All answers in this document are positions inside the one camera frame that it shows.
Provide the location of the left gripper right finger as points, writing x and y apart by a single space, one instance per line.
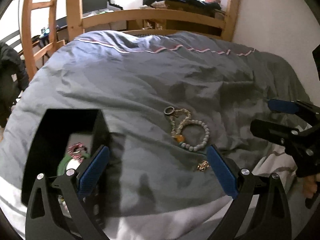
271 217

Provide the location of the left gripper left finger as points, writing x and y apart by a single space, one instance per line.
45 219

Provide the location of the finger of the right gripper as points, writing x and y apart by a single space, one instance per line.
289 107
272 132

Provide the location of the green jade bangle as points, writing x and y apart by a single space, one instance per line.
71 162

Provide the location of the gold charm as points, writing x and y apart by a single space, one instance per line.
203 166

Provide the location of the black jewelry box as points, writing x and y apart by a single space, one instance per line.
60 132

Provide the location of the person's right hand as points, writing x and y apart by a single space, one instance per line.
310 185

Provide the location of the striped grey white sheet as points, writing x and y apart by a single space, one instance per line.
179 224

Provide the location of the grey duvet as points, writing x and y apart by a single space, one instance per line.
132 80

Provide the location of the dark jacket on chair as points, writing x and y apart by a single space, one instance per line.
14 80

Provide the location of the desk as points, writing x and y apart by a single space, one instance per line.
74 22

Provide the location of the wooden ladder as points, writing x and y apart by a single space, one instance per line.
37 14

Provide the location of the black computer monitor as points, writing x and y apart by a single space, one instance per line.
93 5

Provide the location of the grey bead bracelet amber bead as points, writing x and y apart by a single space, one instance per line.
193 135

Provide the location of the wooden bed frame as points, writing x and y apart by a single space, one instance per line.
226 25

